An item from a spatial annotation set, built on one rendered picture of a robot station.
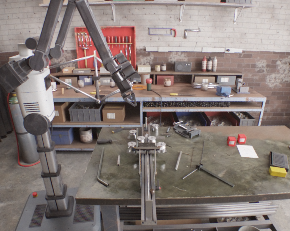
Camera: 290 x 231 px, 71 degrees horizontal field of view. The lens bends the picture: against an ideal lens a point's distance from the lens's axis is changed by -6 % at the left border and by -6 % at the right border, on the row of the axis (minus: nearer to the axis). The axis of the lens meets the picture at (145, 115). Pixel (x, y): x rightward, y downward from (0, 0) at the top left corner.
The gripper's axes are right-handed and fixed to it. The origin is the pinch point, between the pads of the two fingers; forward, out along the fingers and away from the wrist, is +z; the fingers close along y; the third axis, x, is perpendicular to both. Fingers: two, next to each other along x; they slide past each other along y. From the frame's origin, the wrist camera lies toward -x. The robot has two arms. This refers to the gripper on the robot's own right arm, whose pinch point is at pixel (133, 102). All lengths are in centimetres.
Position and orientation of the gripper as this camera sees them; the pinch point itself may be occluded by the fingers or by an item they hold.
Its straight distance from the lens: 121.6
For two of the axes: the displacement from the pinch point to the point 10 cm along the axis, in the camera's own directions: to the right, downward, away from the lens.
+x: -8.5, 5.2, 0.5
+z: 4.9, 7.7, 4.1
